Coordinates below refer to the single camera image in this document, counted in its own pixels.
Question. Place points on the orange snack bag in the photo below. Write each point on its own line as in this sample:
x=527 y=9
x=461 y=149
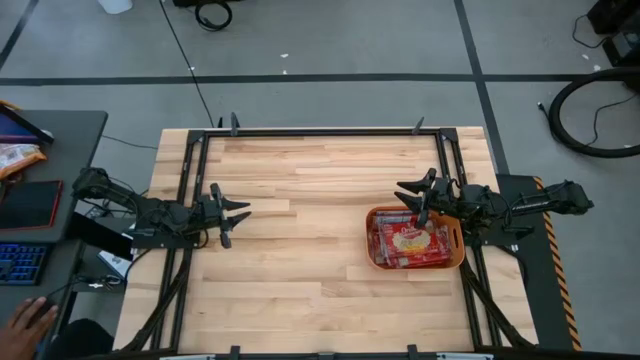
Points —
x=17 y=159

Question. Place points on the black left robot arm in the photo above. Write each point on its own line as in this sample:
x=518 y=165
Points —
x=150 y=210

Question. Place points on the black floor equipment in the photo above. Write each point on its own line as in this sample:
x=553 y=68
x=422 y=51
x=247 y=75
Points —
x=620 y=35

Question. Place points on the white bucket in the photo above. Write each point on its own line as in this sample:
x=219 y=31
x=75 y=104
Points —
x=115 y=6

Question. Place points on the black base plate hazard stripe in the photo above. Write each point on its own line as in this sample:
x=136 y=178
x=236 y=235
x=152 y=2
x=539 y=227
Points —
x=540 y=280

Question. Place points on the black frame clamp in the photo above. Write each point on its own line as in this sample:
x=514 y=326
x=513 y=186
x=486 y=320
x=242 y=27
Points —
x=234 y=125
x=418 y=126

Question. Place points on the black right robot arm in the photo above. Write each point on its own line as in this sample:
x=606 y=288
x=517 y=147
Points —
x=540 y=202

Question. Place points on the orange plastic basket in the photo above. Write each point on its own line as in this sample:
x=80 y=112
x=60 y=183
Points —
x=459 y=252

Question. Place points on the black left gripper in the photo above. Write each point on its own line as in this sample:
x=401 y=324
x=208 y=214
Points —
x=207 y=215

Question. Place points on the laptop with purple screen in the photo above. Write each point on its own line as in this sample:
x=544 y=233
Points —
x=20 y=130

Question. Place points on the person's hand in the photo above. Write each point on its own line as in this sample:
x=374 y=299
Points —
x=22 y=332

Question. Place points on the backlit black keyboard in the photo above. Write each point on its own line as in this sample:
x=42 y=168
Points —
x=22 y=263

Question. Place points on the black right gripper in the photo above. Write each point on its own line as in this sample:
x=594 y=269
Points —
x=447 y=200

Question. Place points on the person's leg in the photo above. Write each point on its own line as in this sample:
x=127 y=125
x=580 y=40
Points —
x=82 y=342

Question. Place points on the black aluminium rig frame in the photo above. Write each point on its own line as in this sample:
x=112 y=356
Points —
x=320 y=132

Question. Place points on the black desk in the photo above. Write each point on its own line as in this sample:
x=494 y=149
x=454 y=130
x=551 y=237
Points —
x=75 y=150

